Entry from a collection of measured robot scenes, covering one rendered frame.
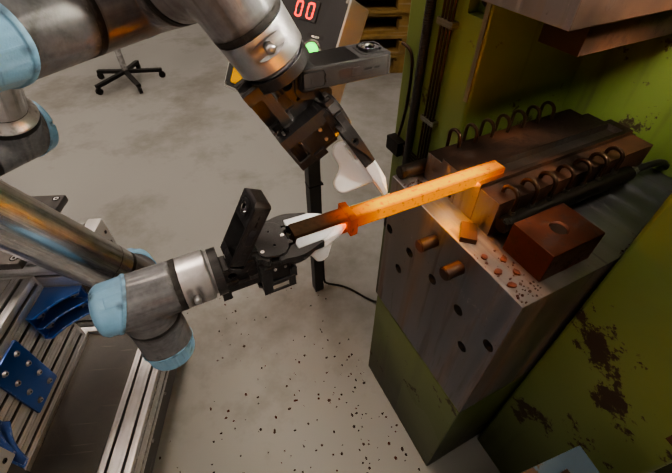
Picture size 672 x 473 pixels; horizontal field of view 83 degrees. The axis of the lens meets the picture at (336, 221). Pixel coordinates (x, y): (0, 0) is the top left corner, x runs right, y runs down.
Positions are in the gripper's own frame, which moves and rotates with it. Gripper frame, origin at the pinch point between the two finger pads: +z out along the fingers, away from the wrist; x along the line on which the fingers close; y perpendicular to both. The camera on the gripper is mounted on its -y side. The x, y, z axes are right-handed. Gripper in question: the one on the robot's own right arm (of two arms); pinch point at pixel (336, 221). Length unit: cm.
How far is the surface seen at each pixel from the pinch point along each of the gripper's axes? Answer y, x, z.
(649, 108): -3, 1, 76
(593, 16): -28.1, 7.7, 30.8
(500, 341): 19.7, 21.7, 21.8
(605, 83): -4, -10, 76
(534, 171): 0.9, 3.4, 40.3
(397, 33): 65, -247, 182
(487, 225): 6.7, 6.8, 27.7
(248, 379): 101, -31, -20
